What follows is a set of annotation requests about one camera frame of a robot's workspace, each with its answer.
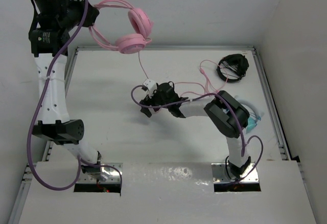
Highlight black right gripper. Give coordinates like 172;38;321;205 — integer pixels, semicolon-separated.
141;88;171;117

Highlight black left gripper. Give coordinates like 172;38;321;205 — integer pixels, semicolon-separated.
55;0;97;32

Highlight pink cat-ear headphones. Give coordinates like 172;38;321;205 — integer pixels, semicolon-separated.
88;0;153;54

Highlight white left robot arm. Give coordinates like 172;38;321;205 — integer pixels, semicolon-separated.
29;0;99;164

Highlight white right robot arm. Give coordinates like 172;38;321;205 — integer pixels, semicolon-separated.
139;79;251;178

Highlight black wrapped headphones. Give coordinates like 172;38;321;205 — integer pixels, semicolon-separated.
216;54;249;83

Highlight white and teal headphones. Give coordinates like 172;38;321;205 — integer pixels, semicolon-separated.
235;96;265;134

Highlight white front cover board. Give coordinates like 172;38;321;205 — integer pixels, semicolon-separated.
19;161;315;223

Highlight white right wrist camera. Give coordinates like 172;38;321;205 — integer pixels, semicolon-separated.
142;79;157;96

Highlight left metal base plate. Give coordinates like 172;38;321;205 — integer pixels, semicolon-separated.
77;163;123;184

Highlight metal base plate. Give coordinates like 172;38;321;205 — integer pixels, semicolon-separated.
211;163;260;184
77;163;123;184

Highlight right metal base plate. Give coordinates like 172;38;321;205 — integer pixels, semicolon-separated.
211;163;260;184

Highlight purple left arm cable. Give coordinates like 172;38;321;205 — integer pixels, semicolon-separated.
26;0;123;191

